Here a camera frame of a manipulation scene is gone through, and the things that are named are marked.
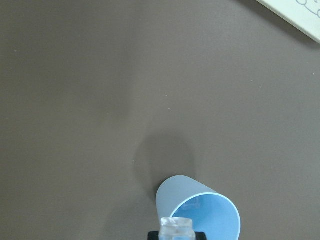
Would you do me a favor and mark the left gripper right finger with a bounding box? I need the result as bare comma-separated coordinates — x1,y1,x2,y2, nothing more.
195,231,206,240

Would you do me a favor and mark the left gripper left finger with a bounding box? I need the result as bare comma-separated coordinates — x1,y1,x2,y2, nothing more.
147,231,159,240

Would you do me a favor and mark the light blue cup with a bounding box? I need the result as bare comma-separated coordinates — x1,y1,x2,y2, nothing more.
155,175,241,240

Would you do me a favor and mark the cream rabbit tray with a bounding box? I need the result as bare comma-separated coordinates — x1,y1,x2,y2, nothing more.
257,0,320,43

